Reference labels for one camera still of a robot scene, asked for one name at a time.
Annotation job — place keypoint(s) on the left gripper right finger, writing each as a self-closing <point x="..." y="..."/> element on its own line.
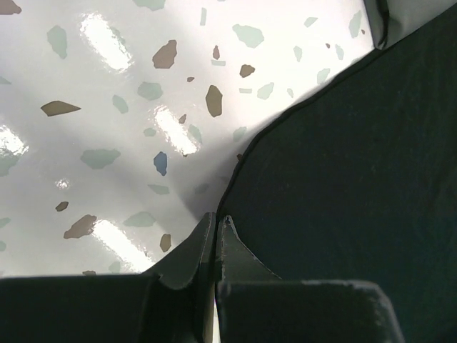
<point x="255" y="305"/>

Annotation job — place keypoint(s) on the black t shirt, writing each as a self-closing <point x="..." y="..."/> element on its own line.
<point x="359" y="181"/>

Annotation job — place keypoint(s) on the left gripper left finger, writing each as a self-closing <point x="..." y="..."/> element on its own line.
<point x="173" y="301"/>

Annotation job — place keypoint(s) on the folded grey t shirt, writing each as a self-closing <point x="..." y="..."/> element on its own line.
<point x="392" y="20"/>

